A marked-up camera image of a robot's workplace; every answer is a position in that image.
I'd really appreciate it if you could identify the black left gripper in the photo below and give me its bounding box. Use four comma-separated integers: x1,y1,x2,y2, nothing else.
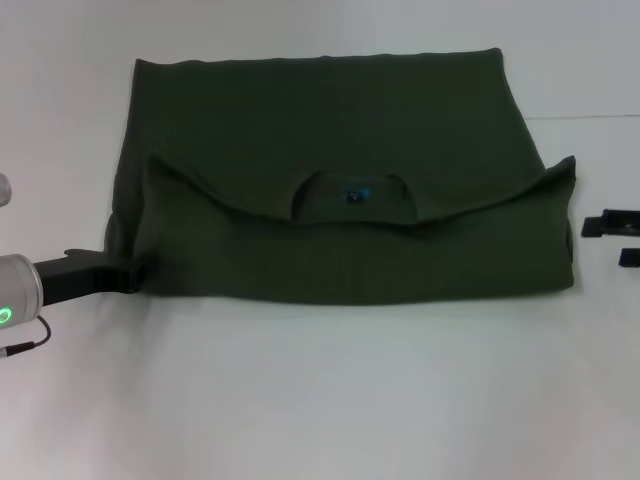
32,248,162,307

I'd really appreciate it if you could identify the dark green FREE t-shirt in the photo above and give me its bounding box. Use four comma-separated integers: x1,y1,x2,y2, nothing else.
102,47,579,305

